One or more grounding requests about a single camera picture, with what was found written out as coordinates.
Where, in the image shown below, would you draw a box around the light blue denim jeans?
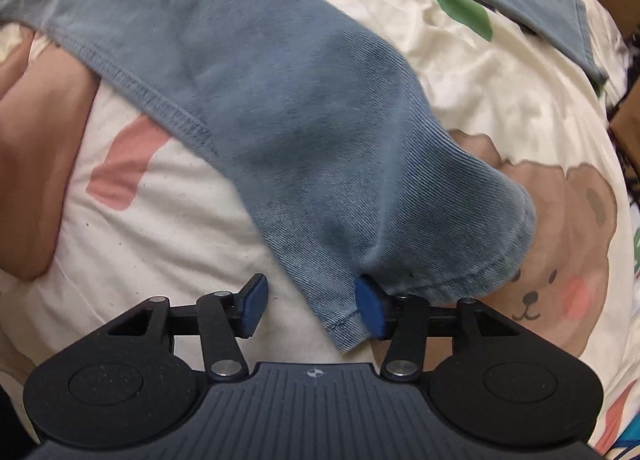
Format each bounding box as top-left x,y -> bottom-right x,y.
1,0 -> 604,350

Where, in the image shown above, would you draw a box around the cream bear print bedsheet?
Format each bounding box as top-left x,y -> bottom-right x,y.
1,0 -> 639,454

